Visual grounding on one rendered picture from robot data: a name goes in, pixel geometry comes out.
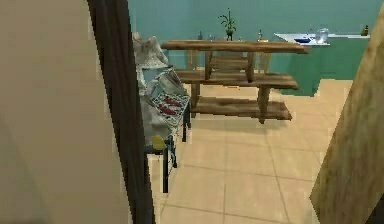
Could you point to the brown wooden shelf table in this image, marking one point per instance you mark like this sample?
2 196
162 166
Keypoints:
233 78

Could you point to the wooden chair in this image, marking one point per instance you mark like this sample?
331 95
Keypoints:
228 61

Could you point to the small dark bottle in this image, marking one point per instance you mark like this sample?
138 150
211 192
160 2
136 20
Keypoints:
200 35

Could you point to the green potted house plant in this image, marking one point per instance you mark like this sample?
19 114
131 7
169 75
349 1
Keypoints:
228 23

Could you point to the blue sink basin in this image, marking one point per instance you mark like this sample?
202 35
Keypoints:
303 40

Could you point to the teal kitchen counter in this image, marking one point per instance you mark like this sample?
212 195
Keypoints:
320 61

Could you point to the clear glass jar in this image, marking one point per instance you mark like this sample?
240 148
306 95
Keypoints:
322 35

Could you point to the light wooden door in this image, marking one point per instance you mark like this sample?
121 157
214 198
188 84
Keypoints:
353 143

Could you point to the small brown bottle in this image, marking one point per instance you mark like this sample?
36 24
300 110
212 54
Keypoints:
365 30

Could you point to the dark brown door frame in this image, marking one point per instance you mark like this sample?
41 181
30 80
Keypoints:
121 110

